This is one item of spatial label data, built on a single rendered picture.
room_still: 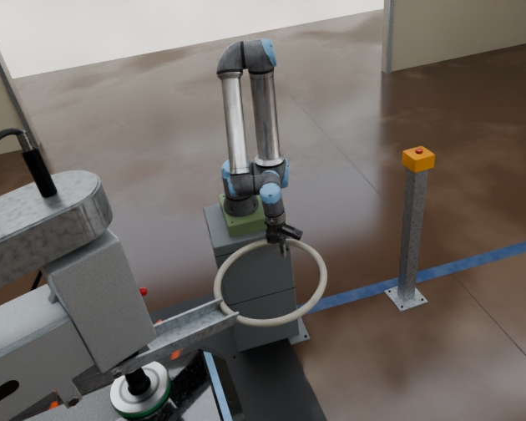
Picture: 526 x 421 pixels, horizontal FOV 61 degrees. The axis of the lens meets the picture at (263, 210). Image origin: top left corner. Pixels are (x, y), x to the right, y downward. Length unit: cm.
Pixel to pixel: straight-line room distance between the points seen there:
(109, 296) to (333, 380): 167
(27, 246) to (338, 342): 209
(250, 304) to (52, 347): 143
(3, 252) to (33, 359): 35
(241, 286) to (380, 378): 94
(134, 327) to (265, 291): 123
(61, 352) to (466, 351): 223
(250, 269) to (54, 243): 140
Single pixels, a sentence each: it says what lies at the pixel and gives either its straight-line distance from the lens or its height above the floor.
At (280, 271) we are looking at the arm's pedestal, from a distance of 250.
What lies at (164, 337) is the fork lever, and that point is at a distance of 177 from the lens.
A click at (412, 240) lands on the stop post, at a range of 279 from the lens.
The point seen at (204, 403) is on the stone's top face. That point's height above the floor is 84.
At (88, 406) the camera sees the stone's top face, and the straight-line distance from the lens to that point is 189.
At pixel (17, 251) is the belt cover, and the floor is 166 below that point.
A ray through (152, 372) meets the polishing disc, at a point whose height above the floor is 87.
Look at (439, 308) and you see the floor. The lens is 313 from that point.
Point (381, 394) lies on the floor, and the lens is 270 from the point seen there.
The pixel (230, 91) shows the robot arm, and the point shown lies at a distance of 201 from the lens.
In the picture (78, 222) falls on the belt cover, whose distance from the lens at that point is 122.
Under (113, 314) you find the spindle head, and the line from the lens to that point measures 141.
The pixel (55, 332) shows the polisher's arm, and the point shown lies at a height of 138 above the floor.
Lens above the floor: 228
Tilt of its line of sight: 35 degrees down
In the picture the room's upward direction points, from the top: 8 degrees counter-clockwise
